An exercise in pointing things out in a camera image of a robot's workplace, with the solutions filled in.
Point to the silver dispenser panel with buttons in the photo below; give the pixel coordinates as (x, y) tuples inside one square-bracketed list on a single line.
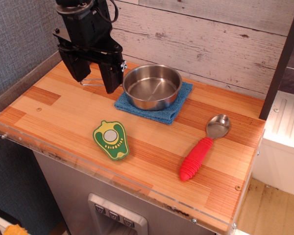
[(112, 219)]

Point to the yellow object at corner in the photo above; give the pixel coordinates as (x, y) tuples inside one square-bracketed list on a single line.
[(15, 230)]

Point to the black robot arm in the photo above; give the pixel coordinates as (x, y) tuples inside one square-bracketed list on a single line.
[(74, 5)]

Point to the white toy sink unit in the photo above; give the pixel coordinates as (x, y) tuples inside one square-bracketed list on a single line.
[(274, 163)]

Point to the blue folded cloth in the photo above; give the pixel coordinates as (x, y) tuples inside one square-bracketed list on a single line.
[(166, 115)]

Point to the red handled metal spoon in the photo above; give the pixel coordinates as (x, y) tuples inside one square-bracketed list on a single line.
[(216, 128)]

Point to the clear acrylic edge guard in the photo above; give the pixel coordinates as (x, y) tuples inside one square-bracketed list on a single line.
[(150, 171)]

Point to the green toy pepper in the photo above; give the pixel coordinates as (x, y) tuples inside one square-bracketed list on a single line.
[(111, 138)]

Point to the stainless steel pan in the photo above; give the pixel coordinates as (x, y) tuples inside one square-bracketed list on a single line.
[(152, 87)]

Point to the dark right vertical post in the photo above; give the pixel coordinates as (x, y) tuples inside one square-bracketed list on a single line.
[(278, 75)]

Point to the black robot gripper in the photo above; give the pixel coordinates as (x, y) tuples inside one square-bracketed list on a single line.
[(86, 38)]

